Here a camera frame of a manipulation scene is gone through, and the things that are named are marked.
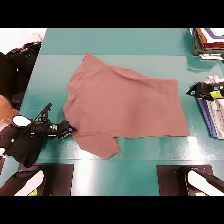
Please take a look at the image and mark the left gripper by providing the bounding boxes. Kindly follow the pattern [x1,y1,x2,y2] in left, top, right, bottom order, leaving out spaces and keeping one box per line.
[49,120,78,140]

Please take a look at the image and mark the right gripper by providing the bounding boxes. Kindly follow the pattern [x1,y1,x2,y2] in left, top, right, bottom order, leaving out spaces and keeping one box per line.
[185,81,215,101]

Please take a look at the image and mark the pink T-shirt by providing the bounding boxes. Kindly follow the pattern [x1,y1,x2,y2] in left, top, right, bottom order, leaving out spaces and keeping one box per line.
[62,51,191,160]

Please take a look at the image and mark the striped garment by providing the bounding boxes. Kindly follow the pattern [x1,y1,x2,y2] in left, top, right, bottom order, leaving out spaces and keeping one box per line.
[197,75,224,140]

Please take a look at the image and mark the red garment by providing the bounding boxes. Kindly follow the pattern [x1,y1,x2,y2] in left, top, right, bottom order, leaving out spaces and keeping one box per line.
[203,41,224,50]

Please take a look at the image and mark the orange garment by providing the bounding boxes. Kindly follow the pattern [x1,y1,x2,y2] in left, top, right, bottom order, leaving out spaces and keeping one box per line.
[195,27,211,45]

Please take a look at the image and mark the orange-brown garment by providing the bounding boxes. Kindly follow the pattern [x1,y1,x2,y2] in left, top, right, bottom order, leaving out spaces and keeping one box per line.
[0,94,20,130]

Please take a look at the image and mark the white and purple garment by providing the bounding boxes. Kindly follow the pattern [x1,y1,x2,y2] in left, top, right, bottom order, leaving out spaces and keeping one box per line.
[203,27,224,41]

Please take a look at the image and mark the black garment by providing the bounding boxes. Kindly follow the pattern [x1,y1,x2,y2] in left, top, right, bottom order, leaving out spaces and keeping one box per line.
[0,41,43,111]

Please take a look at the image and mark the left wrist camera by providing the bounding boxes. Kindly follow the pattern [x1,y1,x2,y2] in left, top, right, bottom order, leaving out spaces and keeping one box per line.
[31,102,54,125]

